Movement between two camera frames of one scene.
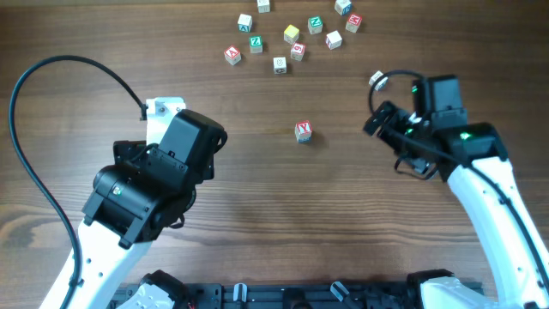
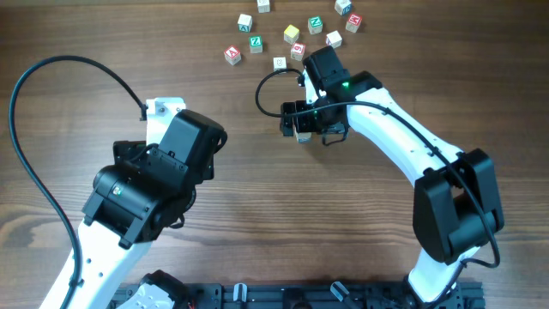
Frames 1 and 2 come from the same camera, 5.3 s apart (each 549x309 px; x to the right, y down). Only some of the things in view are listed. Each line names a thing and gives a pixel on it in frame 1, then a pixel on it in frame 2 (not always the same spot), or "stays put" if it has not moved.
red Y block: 303,131 stays put
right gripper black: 382,118 to 290,118
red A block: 232,55 stays put
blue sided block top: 343,7 stays put
